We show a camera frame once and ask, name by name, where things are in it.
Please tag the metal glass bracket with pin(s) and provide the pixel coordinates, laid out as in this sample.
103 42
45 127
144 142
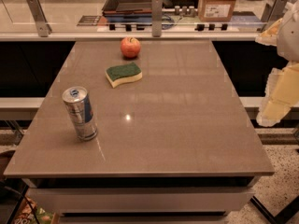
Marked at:
42 25
274 10
156 16

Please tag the middle metal glass bracket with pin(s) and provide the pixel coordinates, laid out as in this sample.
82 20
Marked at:
156 16

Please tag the white table drawer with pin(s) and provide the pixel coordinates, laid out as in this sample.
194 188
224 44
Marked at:
142 200

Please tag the red apple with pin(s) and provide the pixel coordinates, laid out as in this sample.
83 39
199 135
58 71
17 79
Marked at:
130 47

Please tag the right metal glass bracket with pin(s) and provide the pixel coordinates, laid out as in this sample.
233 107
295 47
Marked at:
274 10

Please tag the green yellow sponge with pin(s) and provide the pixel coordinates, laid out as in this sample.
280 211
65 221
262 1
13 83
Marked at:
121 74

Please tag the left metal glass bracket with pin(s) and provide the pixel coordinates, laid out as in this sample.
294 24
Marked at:
42 25

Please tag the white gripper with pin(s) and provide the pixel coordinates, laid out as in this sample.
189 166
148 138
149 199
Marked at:
290 34

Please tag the dark open tray box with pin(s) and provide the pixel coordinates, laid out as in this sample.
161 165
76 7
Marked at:
117 7

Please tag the colourful snack bag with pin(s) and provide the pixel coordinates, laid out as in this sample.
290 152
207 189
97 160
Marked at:
30 213

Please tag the silver blue redbull can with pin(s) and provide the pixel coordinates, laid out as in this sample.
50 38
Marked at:
79 108

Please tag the brown cardboard box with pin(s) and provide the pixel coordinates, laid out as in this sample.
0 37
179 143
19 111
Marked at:
216 10

